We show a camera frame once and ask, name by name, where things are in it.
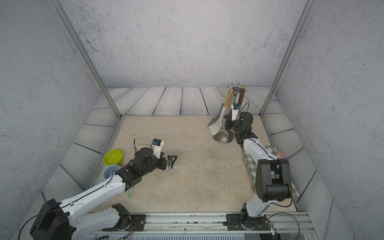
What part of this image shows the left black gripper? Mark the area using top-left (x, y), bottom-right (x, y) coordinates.
top-left (140, 151), bottom-right (178, 178)

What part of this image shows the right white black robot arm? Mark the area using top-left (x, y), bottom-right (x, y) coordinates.
top-left (225, 112), bottom-right (293, 219)

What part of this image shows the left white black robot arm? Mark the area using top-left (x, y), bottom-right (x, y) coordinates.
top-left (30, 148), bottom-right (178, 240)

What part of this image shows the grey utensil rack stand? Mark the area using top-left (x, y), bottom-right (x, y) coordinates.
top-left (213, 85), bottom-right (241, 143)

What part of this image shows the green checkered cloth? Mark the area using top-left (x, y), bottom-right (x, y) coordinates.
top-left (241, 145), bottom-right (300, 201)

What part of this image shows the lime green bowl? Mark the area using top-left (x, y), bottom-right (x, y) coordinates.
top-left (103, 149), bottom-right (123, 166)

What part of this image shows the pink plate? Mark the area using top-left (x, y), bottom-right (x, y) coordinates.
top-left (277, 151), bottom-right (285, 159)

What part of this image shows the light blue mug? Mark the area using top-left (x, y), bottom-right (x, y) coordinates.
top-left (103, 165), bottom-right (120, 179)

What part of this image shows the cream spatula light wood handle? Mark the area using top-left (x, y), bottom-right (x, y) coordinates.
top-left (208, 88), bottom-right (233, 136)

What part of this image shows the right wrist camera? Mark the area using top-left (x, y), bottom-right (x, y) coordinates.
top-left (231, 104), bottom-right (241, 121)

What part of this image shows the grey spatula mint handle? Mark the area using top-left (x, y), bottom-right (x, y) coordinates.
top-left (208, 89), bottom-right (231, 127)

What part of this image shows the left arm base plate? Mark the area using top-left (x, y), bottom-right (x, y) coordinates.
top-left (102, 214), bottom-right (147, 232)

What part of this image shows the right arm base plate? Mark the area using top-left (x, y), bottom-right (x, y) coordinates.
top-left (223, 214), bottom-right (270, 231)

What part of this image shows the aluminium mounting rail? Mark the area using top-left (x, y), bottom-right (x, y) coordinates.
top-left (53, 211), bottom-right (319, 240)

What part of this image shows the right aluminium frame post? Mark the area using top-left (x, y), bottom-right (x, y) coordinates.
top-left (260, 0), bottom-right (316, 118)

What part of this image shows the aluminium frame post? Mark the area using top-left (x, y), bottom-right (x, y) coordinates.
top-left (49, 0), bottom-right (122, 120)
top-left (260, 0), bottom-right (316, 118)

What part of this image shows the left aluminium frame post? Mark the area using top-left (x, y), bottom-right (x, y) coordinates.
top-left (49, 0), bottom-right (122, 120)

